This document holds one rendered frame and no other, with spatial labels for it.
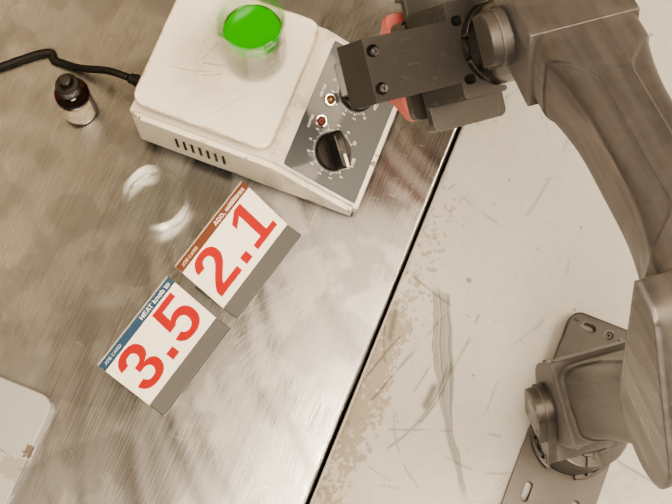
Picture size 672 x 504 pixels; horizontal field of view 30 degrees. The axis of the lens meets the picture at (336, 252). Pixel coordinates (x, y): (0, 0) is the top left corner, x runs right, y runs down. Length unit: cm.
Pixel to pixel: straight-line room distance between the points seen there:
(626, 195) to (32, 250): 58
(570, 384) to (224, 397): 31
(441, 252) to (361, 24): 22
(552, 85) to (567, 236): 37
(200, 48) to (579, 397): 42
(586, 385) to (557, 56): 24
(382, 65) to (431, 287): 29
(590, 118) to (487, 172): 41
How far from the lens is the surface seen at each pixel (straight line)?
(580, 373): 86
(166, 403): 104
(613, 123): 68
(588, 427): 87
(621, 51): 72
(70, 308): 107
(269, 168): 102
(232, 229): 104
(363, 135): 106
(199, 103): 102
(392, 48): 83
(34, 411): 105
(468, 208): 108
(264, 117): 101
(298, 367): 104
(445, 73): 85
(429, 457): 104
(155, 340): 103
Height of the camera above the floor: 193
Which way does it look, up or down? 75 degrees down
